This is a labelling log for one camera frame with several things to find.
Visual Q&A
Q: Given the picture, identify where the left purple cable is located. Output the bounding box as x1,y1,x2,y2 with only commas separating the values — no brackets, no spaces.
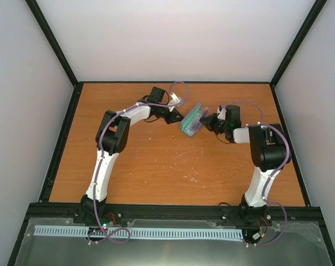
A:
92,80,188,244

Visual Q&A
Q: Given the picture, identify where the metal base plate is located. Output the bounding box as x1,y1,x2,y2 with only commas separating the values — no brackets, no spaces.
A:
16,218,331,265

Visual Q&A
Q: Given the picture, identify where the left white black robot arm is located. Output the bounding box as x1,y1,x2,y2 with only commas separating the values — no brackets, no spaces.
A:
80,86,208,223

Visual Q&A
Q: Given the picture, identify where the light blue cable duct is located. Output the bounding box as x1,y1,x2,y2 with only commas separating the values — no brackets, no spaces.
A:
33,225,243,242

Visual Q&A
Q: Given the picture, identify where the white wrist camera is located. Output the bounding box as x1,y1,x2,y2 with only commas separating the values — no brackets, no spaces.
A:
217,105,226,120
167,92,184,110

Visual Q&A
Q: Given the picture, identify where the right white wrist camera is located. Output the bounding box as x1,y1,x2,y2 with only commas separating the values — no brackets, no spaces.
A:
217,105,226,120

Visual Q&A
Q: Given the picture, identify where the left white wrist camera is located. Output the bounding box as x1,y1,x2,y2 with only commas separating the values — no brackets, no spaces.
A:
167,92,184,110

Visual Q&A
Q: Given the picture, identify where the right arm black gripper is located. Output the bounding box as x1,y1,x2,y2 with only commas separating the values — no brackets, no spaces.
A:
199,112,229,135

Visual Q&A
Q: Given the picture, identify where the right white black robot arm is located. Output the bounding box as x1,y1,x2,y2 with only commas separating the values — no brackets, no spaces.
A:
199,105,291,224

